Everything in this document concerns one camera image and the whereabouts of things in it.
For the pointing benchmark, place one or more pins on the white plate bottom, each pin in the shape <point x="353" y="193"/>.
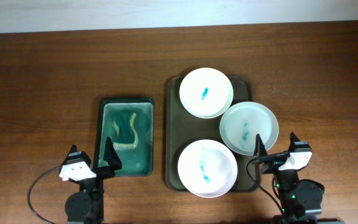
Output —
<point x="207" y="168"/>

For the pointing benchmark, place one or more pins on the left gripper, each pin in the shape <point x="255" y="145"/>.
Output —
<point x="97" y="172"/>

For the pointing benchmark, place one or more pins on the white plate top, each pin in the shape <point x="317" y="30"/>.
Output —
<point x="206" y="93"/>

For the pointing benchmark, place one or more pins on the dark green water tray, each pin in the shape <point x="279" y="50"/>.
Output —
<point x="137" y="161"/>

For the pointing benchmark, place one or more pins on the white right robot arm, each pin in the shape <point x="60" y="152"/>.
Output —
<point x="299" y="201"/>

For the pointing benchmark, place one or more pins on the dark brown serving tray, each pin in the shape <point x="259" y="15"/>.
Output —
<point x="182" y="128"/>

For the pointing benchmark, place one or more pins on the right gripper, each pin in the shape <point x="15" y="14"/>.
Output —
<point x="260" y="149"/>

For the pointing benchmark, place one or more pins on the white plate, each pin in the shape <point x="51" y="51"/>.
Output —
<point x="207" y="168"/>
<point x="206" y="93"/>

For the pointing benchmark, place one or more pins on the green and yellow sponge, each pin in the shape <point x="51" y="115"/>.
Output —
<point x="125" y="137"/>

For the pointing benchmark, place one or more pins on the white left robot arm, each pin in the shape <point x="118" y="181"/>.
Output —
<point x="87" y="205"/>

